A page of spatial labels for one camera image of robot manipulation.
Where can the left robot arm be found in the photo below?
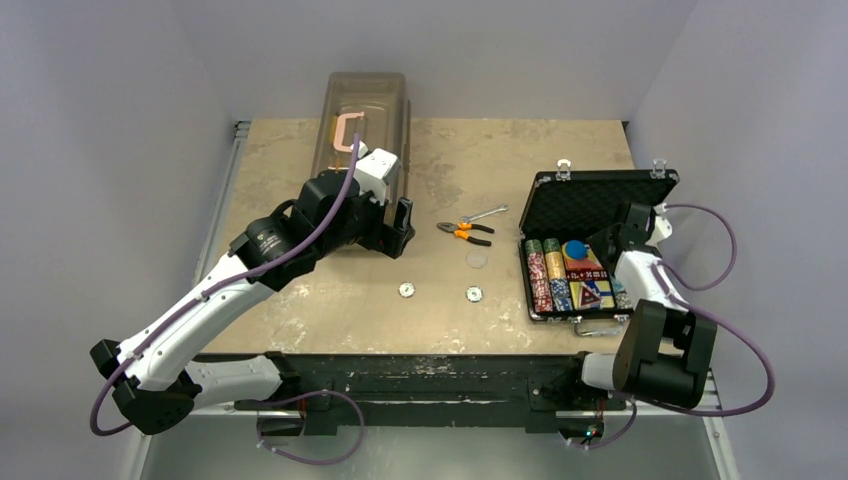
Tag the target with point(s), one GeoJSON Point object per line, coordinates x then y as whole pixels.
{"type": "Point", "coordinates": [155, 377]}

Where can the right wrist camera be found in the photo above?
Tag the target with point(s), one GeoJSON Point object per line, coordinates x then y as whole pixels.
{"type": "Point", "coordinates": [661, 227]}

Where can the silver wrench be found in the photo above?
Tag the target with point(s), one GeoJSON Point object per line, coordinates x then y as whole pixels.
{"type": "Point", "coordinates": [474, 217]}

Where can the red triangle dealer marker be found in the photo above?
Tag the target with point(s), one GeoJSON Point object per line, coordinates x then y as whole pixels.
{"type": "Point", "coordinates": [586, 296]}

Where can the black poker case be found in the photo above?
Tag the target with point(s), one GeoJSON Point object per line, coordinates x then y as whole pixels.
{"type": "Point", "coordinates": [568, 205]}

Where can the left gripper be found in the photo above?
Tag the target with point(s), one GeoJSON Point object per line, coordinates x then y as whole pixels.
{"type": "Point", "coordinates": [385, 238]}

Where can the translucent brown storage box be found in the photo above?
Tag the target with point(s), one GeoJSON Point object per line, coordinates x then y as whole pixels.
{"type": "Point", "coordinates": [382, 96]}

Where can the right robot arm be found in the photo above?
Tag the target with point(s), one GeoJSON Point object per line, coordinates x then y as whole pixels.
{"type": "Point", "coordinates": [666, 349]}

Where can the pink box handle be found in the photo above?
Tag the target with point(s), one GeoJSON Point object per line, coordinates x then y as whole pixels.
{"type": "Point", "coordinates": [345, 129]}

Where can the blue round button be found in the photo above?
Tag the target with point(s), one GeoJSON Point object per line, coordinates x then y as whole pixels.
{"type": "Point", "coordinates": [575, 250]}

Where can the clear round disc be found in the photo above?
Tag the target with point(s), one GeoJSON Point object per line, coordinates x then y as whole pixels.
{"type": "Point", "coordinates": [477, 258]}

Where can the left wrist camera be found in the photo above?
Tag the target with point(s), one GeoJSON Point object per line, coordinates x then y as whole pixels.
{"type": "Point", "coordinates": [379, 173]}

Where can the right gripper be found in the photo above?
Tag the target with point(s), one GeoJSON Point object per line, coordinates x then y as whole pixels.
{"type": "Point", "coordinates": [619, 240]}

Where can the yellow green chip row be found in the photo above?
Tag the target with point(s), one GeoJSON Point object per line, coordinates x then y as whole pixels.
{"type": "Point", "coordinates": [556, 271]}

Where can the red card deck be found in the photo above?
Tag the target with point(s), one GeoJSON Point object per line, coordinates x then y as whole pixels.
{"type": "Point", "coordinates": [591, 263]}

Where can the red dice in case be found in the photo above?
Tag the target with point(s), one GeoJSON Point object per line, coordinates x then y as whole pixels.
{"type": "Point", "coordinates": [587, 275]}

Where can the white poker chip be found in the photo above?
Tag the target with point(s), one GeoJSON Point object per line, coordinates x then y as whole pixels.
{"type": "Point", "coordinates": [406, 289]}
{"type": "Point", "coordinates": [474, 294]}

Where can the orange black pliers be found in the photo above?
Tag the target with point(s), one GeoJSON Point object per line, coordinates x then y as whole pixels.
{"type": "Point", "coordinates": [462, 230]}

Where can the light blue chip row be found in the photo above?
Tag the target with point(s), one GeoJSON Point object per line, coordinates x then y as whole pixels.
{"type": "Point", "coordinates": [621, 297]}

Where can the red green chip row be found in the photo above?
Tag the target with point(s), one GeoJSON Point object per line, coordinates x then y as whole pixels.
{"type": "Point", "coordinates": [540, 289]}

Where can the yellow blue card deck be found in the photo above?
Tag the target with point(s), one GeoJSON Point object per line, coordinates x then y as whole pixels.
{"type": "Point", "coordinates": [606, 292]}

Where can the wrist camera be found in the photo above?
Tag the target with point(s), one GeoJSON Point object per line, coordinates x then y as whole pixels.
{"type": "Point", "coordinates": [379, 173]}
{"type": "Point", "coordinates": [661, 227]}

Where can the black metal table frame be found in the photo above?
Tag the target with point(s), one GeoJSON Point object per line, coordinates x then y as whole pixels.
{"type": "Point", "coordinates": [532, 392]}

